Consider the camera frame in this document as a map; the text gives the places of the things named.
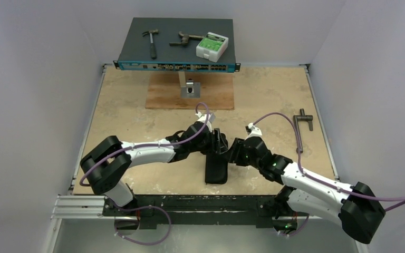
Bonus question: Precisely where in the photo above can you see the black zippered tool case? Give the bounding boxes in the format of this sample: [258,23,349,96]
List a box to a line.
[205,153,228,184]

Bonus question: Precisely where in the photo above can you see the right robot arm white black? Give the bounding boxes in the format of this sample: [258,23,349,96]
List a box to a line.
[226,137,386,244]

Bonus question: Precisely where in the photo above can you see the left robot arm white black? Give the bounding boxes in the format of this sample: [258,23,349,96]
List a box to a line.
[80,122,228,216]

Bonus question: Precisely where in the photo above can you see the dark metal clamp bar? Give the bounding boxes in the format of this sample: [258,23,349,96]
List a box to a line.
[293,108,314,154]

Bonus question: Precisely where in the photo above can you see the wooden board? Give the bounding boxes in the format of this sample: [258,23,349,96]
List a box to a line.
[145,71,234,110]

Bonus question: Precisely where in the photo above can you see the white green plastic box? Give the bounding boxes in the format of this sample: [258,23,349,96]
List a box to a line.
[196,32,229,62]

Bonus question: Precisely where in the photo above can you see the claw hammer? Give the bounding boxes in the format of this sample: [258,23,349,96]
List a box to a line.
[142,29,159,60]

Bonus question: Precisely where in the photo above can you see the rusty metal clamp tool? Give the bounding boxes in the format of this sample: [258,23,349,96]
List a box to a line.
[169,31,204,47]

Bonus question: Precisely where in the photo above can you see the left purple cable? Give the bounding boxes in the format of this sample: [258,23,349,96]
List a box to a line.
[79,102,211,187]

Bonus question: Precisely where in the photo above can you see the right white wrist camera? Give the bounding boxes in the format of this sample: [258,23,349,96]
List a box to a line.
[245,122,263,139]

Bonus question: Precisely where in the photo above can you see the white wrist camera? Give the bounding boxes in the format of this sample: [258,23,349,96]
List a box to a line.
[245,122,263,139]
[195,112,216,125]

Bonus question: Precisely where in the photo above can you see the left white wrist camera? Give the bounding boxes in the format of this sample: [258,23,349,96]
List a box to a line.
[195,112,216,125]

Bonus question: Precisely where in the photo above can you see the metal stand bracket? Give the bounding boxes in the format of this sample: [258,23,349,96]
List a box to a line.
[178,71,201,99]

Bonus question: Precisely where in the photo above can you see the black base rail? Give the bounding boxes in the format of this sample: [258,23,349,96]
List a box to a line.
[102,194,307,229]

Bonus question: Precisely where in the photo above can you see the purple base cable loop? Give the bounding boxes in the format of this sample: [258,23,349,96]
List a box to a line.
[114,205,172,246]

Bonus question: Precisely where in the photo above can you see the network switch rack unit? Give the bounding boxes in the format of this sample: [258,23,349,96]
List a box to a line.
[113,17,241,73]

